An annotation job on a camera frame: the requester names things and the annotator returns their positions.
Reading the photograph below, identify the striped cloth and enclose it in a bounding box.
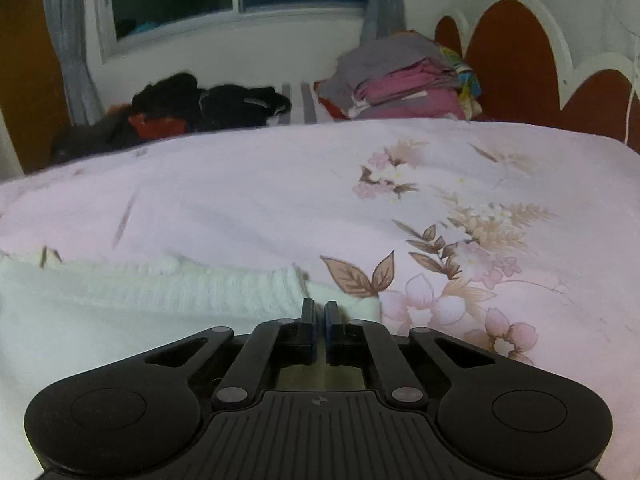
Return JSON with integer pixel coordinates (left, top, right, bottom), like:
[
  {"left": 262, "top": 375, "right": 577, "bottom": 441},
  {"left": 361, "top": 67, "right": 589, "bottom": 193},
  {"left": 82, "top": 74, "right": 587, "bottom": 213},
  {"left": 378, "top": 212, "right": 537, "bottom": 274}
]
[{"left": 279, "top": 81, "right": 322, "bottom": 126}]

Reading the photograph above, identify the pink floral bed sheet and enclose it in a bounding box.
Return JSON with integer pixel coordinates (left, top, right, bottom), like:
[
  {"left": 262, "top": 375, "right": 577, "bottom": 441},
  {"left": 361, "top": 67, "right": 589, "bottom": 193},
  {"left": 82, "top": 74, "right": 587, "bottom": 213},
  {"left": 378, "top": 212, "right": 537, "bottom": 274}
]
[{"left": 0, "top": 120, "right": 640, "bottom": 480}]

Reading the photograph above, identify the grey curtain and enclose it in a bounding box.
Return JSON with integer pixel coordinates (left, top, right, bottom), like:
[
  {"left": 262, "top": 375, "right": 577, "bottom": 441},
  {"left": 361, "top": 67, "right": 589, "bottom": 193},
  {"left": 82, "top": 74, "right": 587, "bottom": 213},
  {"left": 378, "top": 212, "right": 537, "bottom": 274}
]
[
  {"left": 40, "top": 0, "right": 108, "bottom": 127},
  {"left": 360, "top": 0, "right": 414, "bottom": 52}
]

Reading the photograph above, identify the brown wooden door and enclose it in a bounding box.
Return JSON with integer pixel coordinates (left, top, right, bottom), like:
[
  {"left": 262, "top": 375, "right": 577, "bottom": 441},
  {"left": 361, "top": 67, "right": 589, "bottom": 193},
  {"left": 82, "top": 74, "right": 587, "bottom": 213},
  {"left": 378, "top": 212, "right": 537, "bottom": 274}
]
[{"left": 0, "top": 0, "right": 71, "bottom": 177}]

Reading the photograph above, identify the white knit sweater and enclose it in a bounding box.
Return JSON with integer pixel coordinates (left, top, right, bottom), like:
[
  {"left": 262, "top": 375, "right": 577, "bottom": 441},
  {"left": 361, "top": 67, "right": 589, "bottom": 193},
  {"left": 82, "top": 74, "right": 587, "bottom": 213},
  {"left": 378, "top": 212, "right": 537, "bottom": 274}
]
[{"left": 0, "top": 252, "right": 383, "bottom": 480}]

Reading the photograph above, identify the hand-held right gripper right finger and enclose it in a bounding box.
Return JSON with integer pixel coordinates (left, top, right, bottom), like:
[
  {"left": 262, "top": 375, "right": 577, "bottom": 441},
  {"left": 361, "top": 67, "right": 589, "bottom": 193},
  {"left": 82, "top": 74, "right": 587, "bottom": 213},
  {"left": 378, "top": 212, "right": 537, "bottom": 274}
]
[{"left": 325, "top": 301, "right": 496, "bottom": 405}]

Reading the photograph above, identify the red and white headboard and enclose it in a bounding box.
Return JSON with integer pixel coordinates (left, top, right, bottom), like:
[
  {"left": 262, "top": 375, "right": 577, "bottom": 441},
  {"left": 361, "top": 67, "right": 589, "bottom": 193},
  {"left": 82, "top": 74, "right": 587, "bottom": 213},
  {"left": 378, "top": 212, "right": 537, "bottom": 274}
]
[{"left": 434, "top": 0, "right": 640, "bottom": 156}]

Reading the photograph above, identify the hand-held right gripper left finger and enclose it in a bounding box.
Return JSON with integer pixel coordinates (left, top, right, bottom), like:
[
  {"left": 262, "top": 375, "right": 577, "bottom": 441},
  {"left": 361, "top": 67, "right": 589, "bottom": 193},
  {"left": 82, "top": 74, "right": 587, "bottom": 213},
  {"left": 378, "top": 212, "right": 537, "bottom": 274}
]
[{"left": 145, "top": 299, "right": 318, "bottom": 408}]

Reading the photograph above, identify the pile of dark clothes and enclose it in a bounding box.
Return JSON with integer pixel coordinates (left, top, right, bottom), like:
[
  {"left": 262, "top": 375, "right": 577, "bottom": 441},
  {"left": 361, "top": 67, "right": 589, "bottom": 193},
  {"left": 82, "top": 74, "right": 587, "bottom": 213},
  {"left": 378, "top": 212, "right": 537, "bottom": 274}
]
[{"left": 50, "top": 72, "right": 293, "bottom": 166}]

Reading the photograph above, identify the pile of folded clothes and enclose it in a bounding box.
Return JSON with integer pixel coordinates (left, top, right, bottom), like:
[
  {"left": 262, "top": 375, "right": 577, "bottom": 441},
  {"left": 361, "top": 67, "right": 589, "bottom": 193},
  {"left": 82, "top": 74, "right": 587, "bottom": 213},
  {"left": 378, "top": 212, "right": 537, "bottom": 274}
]
[{"left": 315, "top": 30, "right": 484, "bottom": 122}]

